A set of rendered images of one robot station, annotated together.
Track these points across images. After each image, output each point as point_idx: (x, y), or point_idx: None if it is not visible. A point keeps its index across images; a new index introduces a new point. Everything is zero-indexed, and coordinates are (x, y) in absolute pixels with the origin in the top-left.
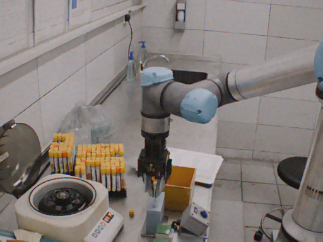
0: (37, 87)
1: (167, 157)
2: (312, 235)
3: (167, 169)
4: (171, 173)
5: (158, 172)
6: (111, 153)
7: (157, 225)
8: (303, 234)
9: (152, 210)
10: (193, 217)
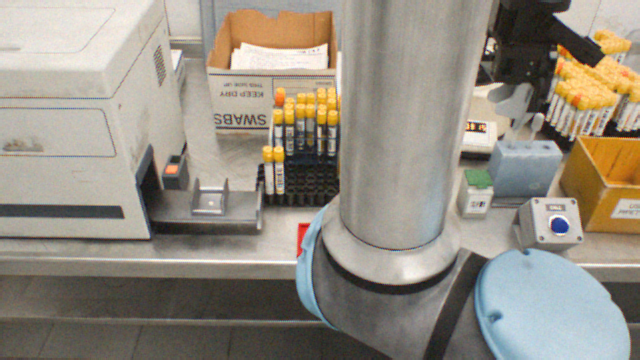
0: None
1: (527, 53)
2: (336, 209)
3: (535, 86)
4: (537, 97)
5: (495, 64)
6: (618, 86)
7: (493, 178)
8: (338, 198)
9: (499, 147)
10: (531, 207)
